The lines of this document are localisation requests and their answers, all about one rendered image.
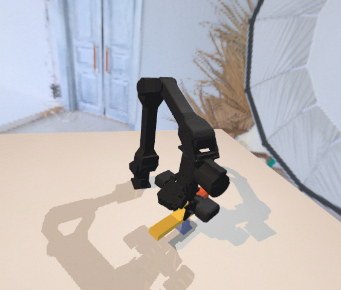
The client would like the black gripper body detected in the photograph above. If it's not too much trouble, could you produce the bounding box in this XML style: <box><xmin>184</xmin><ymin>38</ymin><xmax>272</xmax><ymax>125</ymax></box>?
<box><xmin>154</xmin><ymin>170</ymin><xmax>220</xmax><ymax>223</ymax></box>

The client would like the yellow bar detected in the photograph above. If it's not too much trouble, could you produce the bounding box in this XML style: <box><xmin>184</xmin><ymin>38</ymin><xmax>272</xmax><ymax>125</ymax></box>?
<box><xmin>149</xmin><ymin>186</ymin><xmax>209</xmax><ymax>241</ymax></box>

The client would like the blue wedge block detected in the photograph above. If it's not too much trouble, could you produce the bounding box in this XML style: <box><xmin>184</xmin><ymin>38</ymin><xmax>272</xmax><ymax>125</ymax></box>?
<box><xmin>176</xmin><ymin>220</ymin><xmax>192</xmax><ymax>235</ymax></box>

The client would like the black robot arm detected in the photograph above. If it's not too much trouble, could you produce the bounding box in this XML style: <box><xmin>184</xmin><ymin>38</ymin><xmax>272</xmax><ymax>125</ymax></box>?
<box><xmin>129</xmin><ymin>77</ymin><xmax>230</xmax><ymax>210</ymax></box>

